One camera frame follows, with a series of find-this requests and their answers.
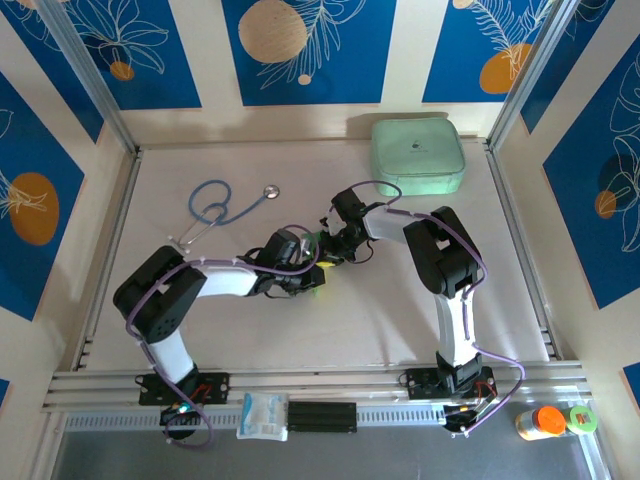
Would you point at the aluminium frame post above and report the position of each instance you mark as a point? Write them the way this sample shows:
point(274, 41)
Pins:
point(533, 75)
point(90, 75)

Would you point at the mint green zip case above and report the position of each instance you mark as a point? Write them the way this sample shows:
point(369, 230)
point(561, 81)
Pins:
point(417, 155)

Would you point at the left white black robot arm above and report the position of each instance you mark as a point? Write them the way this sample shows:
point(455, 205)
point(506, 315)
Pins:
point(227, 282)

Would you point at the small green round container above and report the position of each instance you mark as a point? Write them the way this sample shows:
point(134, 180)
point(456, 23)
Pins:
point(582, 419)

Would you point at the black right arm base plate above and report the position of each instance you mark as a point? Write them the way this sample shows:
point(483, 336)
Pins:
point(420, 385)

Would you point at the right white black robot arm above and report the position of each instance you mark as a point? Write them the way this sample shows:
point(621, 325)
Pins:
point(390, 225)

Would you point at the white blue tissue packet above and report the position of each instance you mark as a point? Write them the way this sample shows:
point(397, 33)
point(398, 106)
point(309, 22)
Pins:
point(262, 417)

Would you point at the black rectangular block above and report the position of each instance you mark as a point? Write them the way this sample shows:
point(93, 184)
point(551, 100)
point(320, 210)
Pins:
point(322, 417)

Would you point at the green cloth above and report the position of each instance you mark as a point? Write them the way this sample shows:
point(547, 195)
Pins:
point(312, 239)

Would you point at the blue stethoscope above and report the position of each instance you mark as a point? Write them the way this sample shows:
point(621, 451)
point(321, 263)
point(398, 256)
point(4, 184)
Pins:
point(272, 190)

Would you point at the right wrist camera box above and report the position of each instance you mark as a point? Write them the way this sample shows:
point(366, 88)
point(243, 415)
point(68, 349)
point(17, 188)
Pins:
point(331, 221)

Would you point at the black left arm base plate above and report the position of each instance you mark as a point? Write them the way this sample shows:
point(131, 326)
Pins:
point(215, 387)

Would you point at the aluminium mounting rail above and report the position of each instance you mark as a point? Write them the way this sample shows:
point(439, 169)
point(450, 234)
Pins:
point(325, 382)

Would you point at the clear jar orange lid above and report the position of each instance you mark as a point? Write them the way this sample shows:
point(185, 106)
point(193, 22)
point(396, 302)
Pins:
point(542, 424)

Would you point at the aluminium side rail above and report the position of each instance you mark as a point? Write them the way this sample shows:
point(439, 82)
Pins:
point(525, 260)
point(107, 260)

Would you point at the blue floral wall panel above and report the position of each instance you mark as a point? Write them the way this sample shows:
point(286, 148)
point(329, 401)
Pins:
point(57, 65)
point(450, 50)
point(350, 75)
point(600, 225)
point(165, 60)
point(30, 150)
point(566, 60)

